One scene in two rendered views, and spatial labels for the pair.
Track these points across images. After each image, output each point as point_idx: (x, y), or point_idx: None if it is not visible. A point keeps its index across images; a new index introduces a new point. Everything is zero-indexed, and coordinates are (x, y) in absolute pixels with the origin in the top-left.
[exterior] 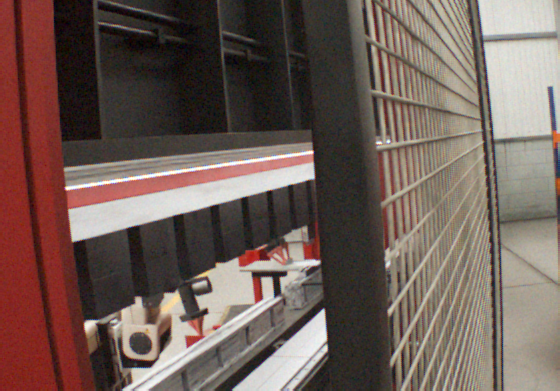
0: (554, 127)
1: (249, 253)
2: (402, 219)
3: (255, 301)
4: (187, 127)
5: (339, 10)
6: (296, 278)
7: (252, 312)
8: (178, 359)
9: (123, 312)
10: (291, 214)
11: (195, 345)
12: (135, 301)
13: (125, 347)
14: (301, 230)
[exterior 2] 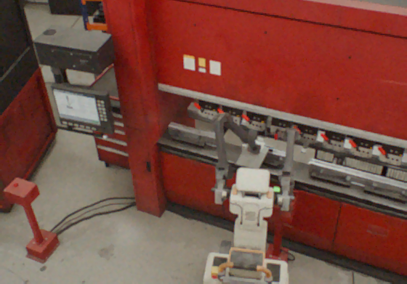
0: None
1: (31, 192)
2: (175, 101)
3: (33, 221)
4: None
5: None
6: (273, 152)
7: (334, 167)
8: (400, 184)
9: (265, 234)
10: (291, 127)
11: (383, 181)
12: (262, 224)
13: (264, 250)
14: None
